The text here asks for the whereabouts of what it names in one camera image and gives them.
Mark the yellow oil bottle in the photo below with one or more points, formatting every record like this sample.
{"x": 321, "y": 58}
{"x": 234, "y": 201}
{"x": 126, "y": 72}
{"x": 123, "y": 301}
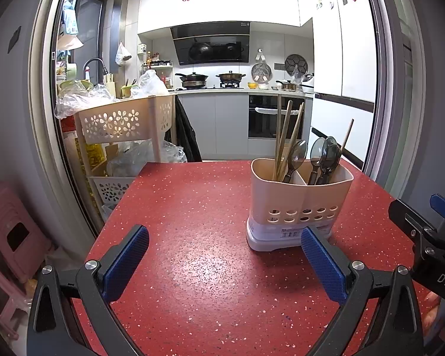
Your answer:
{"x": 92, "y": 155}

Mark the round dark hanging trivet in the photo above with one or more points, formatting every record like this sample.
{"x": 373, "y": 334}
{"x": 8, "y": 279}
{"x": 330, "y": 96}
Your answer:
{"x": 296, "y": 65}

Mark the beige plastic storage cart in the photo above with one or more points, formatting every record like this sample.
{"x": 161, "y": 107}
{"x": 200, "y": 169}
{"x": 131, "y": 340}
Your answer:
{"x": 126, "y": 118}

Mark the small steel saucepan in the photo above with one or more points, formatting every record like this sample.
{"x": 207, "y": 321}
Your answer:
{"x": 287, "y": 85}

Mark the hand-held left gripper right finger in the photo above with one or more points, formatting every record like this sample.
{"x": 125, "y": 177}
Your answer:
{"x": 322, "y": 267}

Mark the white wall cabinet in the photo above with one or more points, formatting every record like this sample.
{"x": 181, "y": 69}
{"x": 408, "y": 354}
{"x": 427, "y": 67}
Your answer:
{"x": 222, "y": 3}

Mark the person's right hand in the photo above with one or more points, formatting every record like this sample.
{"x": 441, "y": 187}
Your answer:
{"x": 431, "y": 311}

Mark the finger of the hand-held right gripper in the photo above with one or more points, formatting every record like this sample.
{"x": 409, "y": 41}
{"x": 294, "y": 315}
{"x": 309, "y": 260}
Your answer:
{"x": 408, "y": 217}
{"x": 443, "y": 207}

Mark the pink plastic stool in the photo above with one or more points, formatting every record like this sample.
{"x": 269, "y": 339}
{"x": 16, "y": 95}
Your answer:
{"x": 7, "y": 207}

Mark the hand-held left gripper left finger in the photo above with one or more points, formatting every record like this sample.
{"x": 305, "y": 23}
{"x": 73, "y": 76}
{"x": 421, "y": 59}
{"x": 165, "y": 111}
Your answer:
{"x": 128, "y": 263}

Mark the black hanging jacket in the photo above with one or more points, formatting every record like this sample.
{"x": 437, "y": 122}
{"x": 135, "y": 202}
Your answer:
{"x": 185, "y": 129}

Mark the white hanging plastic bag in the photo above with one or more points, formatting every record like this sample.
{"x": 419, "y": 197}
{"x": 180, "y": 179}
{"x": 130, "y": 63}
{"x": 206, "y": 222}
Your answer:
{"x": 122, "y": 55}

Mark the grey kitchen base cabinet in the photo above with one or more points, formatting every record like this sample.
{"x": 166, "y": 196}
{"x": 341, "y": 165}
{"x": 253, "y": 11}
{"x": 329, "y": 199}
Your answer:
{"x": 215, "y": 129}

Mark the steel cooking pot with lid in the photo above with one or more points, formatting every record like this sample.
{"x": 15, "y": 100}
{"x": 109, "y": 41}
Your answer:
{"x": 230, "y": 76}

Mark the black range hood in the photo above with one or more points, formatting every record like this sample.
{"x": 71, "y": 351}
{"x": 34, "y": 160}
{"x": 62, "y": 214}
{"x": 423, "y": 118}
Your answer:
{"x": 211, "y": 44}

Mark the beige plastic utensil holder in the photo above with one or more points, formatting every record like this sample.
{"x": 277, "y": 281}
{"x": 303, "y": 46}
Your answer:
{"x": 282, "y": 196}

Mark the black built-in oven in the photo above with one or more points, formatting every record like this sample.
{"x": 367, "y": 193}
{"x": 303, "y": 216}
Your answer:
{"x": 263, "y": 118}

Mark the white refrigerator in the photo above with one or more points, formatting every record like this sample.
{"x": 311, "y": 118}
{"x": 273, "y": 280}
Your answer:
{"x": 341, "y": 44}

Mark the crumpled clear plastic bag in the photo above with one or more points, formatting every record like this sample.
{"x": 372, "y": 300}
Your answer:
{"x": 81, "y": 96}

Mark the yellow bowl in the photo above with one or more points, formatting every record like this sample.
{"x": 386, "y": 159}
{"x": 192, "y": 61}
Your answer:
{"x": 252, "y": 85}

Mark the green bowl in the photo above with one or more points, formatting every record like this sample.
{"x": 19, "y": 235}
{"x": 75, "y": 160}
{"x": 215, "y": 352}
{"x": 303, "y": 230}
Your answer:
{"x": 74, "y": 85}

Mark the black kitchen faucet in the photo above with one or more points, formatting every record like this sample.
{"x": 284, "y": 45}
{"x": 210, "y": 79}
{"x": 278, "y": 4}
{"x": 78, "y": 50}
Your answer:
{"x": 94, "y": 60}

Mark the white spice rack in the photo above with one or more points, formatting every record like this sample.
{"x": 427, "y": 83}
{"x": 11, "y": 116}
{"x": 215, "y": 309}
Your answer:
{"x": 159, "y": 68}

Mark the black wok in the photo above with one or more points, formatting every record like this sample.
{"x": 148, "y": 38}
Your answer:
{"x": 193, "y": 78}

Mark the white rice cooker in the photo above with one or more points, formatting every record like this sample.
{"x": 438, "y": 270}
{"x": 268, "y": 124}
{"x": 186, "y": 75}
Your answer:
{"x": 307, "y": 81}

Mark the round metal steamer rack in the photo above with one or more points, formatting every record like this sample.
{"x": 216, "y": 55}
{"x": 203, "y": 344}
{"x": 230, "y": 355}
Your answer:
{"x": 261, "y": 73}

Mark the clear plastic bag bundle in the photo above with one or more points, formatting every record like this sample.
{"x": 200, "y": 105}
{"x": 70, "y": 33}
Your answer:
{"x": 144, "y": 157}

